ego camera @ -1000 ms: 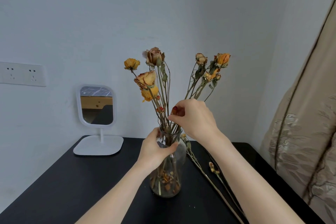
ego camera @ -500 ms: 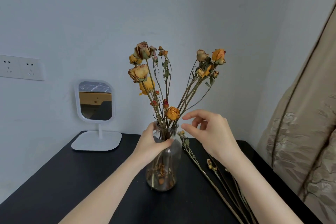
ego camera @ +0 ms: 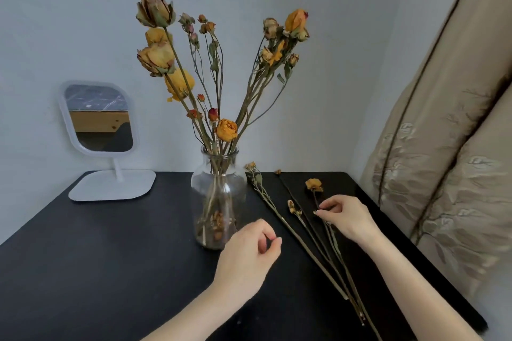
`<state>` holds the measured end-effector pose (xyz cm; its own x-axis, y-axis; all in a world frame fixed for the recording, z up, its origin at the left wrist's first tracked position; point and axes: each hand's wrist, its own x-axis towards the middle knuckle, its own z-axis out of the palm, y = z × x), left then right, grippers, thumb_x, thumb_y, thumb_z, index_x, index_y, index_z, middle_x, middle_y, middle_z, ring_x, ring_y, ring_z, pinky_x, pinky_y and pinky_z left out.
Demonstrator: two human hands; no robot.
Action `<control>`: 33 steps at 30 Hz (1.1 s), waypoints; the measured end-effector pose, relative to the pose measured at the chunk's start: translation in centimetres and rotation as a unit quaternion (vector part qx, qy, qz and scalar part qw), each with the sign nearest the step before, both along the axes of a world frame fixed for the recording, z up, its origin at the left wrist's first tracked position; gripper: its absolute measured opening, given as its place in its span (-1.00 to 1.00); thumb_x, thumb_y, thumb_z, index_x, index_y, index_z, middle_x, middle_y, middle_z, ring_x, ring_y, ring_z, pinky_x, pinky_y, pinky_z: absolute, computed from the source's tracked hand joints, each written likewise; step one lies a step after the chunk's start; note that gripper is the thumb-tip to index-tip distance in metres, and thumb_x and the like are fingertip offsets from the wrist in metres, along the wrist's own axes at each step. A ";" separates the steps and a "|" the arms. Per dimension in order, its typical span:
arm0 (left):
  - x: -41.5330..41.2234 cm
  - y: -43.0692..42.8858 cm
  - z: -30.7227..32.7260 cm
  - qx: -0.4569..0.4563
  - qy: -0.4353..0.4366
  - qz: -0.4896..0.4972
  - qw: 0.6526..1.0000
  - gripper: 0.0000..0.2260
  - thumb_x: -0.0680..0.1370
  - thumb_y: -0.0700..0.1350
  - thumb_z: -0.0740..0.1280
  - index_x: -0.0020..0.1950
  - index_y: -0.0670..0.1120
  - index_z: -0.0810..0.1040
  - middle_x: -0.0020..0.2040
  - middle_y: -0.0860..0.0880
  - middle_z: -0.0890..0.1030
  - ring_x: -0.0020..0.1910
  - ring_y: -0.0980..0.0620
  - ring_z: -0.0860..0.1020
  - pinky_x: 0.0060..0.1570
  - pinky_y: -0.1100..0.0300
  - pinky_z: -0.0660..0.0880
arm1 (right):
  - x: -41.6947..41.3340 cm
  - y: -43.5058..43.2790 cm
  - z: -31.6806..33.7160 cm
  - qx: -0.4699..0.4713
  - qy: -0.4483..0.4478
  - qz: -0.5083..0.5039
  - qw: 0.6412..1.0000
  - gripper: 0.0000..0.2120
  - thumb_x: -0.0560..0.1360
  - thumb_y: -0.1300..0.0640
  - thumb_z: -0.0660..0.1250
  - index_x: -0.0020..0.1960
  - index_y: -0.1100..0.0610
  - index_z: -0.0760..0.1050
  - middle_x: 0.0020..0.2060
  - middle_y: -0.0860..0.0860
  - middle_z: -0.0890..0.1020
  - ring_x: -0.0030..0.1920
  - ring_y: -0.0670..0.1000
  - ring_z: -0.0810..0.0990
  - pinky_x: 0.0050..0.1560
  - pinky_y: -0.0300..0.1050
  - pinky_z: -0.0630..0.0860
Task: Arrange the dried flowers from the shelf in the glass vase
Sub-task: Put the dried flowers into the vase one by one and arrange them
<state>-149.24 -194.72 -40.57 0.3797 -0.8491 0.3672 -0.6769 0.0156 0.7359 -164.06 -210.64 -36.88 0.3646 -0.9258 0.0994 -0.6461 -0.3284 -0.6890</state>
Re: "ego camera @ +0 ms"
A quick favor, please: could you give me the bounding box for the person's left hand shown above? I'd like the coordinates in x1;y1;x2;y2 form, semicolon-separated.
210;218;283;305

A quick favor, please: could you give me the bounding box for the person's right hand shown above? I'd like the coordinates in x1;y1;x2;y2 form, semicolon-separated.
313;194;385;251

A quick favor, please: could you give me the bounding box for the short cluster buds dried flower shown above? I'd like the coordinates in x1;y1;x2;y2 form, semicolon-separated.
286;199;365;326

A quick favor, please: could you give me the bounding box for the clear glass vase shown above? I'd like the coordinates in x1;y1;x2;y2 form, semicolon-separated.
190;144;248;250

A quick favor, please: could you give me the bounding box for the round yellow dried flower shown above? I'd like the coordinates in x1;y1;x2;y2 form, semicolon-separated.
215;118;239;153

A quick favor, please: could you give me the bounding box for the tiny-bud thin dried flower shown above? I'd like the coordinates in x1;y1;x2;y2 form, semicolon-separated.
196;93;213;137

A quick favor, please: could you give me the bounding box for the peach pink-edged dried flower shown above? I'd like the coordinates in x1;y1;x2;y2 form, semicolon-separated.
137;42;217;153

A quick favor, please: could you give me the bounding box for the person's right forearm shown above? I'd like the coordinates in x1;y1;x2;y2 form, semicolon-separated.
364;232;485;341

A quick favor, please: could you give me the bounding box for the pile of dried orange petals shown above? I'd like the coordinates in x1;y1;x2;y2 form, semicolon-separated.
198;210;237;248

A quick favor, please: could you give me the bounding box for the beige embroidered curtain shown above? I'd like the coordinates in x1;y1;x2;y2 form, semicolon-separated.
358;0;512;302

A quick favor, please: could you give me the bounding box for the black table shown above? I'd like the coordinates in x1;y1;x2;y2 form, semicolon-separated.
0;170;489;341

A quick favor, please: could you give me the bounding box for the white standing mirror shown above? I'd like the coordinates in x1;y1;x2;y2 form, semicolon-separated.
57;80;157;202

